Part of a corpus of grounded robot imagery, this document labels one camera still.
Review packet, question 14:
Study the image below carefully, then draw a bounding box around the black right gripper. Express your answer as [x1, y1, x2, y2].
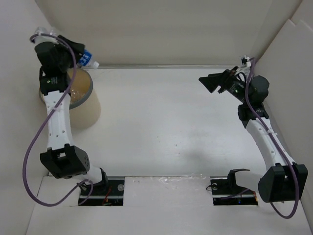
[199, 66, 250, 104]

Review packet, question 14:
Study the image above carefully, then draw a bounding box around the blue label bottle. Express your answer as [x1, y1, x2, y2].
[79, 49, 99, 69]

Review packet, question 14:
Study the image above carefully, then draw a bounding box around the clear unlabelled plastic bottle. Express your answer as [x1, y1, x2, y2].
[70, 89, 86, 103]

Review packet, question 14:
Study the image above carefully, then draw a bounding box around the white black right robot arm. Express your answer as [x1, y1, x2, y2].
[199, 68, 308, 203]

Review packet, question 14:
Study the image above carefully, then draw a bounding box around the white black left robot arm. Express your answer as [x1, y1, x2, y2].
[32, 33, 109, 194]

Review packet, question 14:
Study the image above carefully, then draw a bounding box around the beige bin with grey rim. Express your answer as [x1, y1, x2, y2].
[39, 69, 101, 129]

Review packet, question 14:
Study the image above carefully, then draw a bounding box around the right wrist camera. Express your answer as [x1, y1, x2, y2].
[239, 55, 254, 70]

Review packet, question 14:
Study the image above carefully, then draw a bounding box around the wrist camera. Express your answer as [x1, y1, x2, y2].
[30, 27, 59, 45]
[239, 55, 254, 70]

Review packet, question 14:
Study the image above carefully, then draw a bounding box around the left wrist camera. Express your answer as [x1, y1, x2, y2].
[30, 27, 59, 45]

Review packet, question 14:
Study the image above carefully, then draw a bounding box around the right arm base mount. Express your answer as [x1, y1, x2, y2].
[206, 177, 258, 206]

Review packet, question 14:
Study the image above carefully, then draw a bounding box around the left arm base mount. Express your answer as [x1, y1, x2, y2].
[78, 176, 125, 207]

